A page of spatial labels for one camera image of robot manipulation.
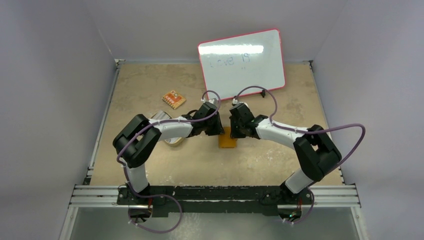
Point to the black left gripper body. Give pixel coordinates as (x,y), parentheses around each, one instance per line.
(212,128)

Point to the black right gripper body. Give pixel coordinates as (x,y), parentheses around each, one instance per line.
(236,128)

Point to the yellow leather card holder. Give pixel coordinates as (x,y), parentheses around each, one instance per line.
(225,141)

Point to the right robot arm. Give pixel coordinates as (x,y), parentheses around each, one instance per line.
(316,153)

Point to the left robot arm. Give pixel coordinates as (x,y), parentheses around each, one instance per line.
(135,143)

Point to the beige oval card tray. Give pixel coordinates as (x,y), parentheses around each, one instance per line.
(174,142)

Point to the pink framed whiteboard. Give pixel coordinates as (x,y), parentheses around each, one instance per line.
(243,64)

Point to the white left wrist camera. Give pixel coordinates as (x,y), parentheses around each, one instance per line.
(214,101)

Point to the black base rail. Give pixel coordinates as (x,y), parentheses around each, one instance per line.
(268,200)

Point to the aluminium frame rails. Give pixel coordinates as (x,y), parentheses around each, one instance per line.
(334,213)

